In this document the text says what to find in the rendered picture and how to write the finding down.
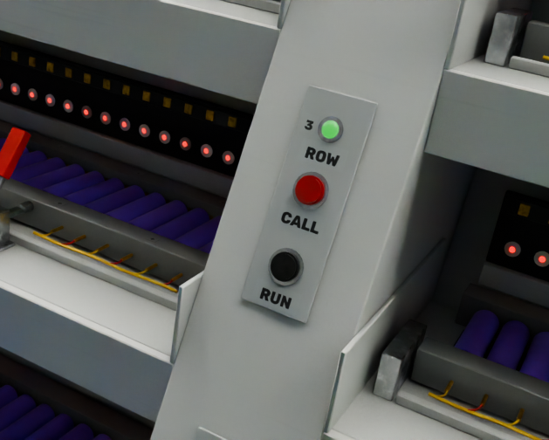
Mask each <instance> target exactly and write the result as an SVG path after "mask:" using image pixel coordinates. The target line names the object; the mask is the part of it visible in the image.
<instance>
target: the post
mask: <svg viewBox="0 0 549 440"><path fill-rule="evenodd" d="M460 1H461V0H291V1H290V4H289V7H288V11H287V13H286V16H285V21H284V23H283V26H282V29H281V32H280V35H279V38H278V42H277V45H276V48H275V51H274V54H273V57H272V60H271V64H270V67H269V70H268V72H267V76H266V79H265V82H264V86H263V89H262V92H261V94H260V98H259V101H258V103H257V108H256V111H255V113H254V116H253V120H252V123H251V125H250V130H249V133H248V135H247V138H246V142H245V144H244V149H243V152H242V154H241V157H240V160H239V163H238V166H237V171H236V173H235V176H234V179H233V182H232V185H231V188H230V193H229V195H228V198H227V201H226V204H225V207H224V210H223V214H222V217H221V220H220V223H219V225H218V229H217V232H216V236H215V239H214V242H213V244H212V247H211V250H210V254H209V258H208V261H207V264H206V266H205V269H204V272H203V275H202V280H201V283H200V285H199V288H198V291H197V294H196V299H195V302H194V305H193V307H192V310H191V313H190V315H189V321H188V324H187V326H186V329H185V332H184V335H183V337H182V343H181V345H180V348H179V351H178V354H177V356H176V359H175V365H174V367H173V370H172V373H171V376H170V378H169V381H168V386H167V389H166V392H165V395H164V397H163V400H162V403H161V408H160V411H159V414H158V416H157V419H156V422H155V425H154V430H153V433H152V436H151V438H150V440H195V437H196V432H197V430H198V428H199V427H202V428H204V429H206V430H208V431H210V432H212V433H214V434H216V435H218V436H220V437H223V438H225V439H227V440H321V438H322V434H323V432H324V426H325V422H326V415H327V411H328V407H329V402H330V399H331V394H332V391H333V384H334V379H335V375H336V371H337V367H338V363H339V359H340V352H341V351H342V350H343V349H344V348H345V346H346V345H347V344H348V343H349V342H350V341H351V340H352V338H353V337H354V336H355V335H356V334H357V333H358V332H359V331H360V330H361V329H362V328H363V327H364V326H365V325H366V324H367V322H368V321H369V320H370V319H371V318H372V317H373V316H374V315H375V313H376V312H377V311H378V310H379V309H380V308H381V307H382V305H383V304H384V303H385V302H386V301H387V300H388V299H389V298H390V296H391V295H392V294H393V293H394V292H395V291H396V290H397V289H398V287H399V286H400V285H401V284H402V283H403V282H404V281H405V280H406V278H407V277H408V276H409V275H410V274H411V273H412V272H413V271H414V269H415V268H416V267H417V266H418V265H419V264H420V263H421V262H422V261H423V260H424V259H425V258H426V257H427V256H428V255H429V253H430V252H431V251H432V250H433V249H434V248H435V247H436V245H437V244H438V243H439V242H440V241H441V240H442V239H443V238H446V239H447V241H446V245H445V248H444V251H443V257H442V260H441V264H440V267H439V271H438V273H437V277H436V283H435V286H434V290H433V293H432V297H433V294H434V292H435V289H436V285H437V282H438V279H439V277H440V274H441V271H442V268H443V264H444V261H445V258H446V256H447V253H448V250H449V246H450V243H451V240H452V238H453V235H454V232H455V229H456V226H457V223H458V220H459V217H460V215H461V212H462V209H463V205H464V202H465V199H466V196H467V194H468V191H469V188H470V184H471V181H472V178H473V175H474V173H475V170H476V167H473V166H471V165H468V164H464V163H461V162H456V161H452V160H450V159H446V158H443V157H440V156H437V155H432V154H428V153H425V152H424V149H425V144H426V140H427V137H428V133H429V127H430V123H431V120H432V115H433V112H434V108H435V104H436V98H437V94H438V91H439V87H440V83H441V79H442V75H443V70H444V69H445V68H444V66H445V62H446V58H447V54H448V50H449V44H450V40H451V37H452V33H453V29H454V25H455V22H456V15H457V12H458V8H459V4H460ZM308 86H316V87H319V88H323V89H326V90H329V91H333V92H336V93H342V94H345V95H349V96H352V97H355V98H359V99H362V100H368V101H372V102H374V103H377V104H378V106H377V108H376V112H375V115H374V119H373V122H372V125H371V127H370V130H369V133H368V136H367V140H366V143H365V146H364V148H363V151H362V154H361V157H360V161H359V164H358V167H357V169H356V172H355V175H354V179H353V183H352V186H351V188H350V191H349V194H348V197H347V201H346V204H345V207H344V209H343V212H342V215H341V218H340V222H339V225H338V228H337V230H336V233H335V236H334V239H333V244H332V247H331V250H330V252H329V255H328V258H327V261H326V265H325V268H324V271H323V273H322V276H321V279H320V282H319V286H318V289H317V291H316V294H315V297H314V300H313V303H312V307H311V311H310V313H309V316H308V319H307V322H306V323H302V322H300V321H297V320H294V319H292V318H289V317H287V316H284V315H283V314H280V313H276V312H274V311H272V310H270V309H267V308H264V307H262V306H259V305H256V304H254V303H251V302H250V301H247V300H245V299H241V294H242V291H243V288H244V284H245V281H246V279H247V276H248V273H249V270H250V265H251V262H252V259H253V257H254V254H255V251H256V248H257V244H258V241H259V238H260V235H261V232H262V229H263V227H264V222H265V219H266V217H267V214H268V211H269V208H270V205H271V200H272V198H273V195H274V192H275V189H276V187H277V184H278V178H279V176H280V173H281V170H282V167H283V165H284V162H285V157H286V155H287V151H288V148H289V146H290V143H291V140H292V136H293V133H294V130H295V127H296V125H297V121H298V118H299V114H300V111H301V108H302V106H303V103H304V100H305V96H306V92H307V89H308ZM432 297H431V299H432ZM430 301H431V300H430Z"/></svg>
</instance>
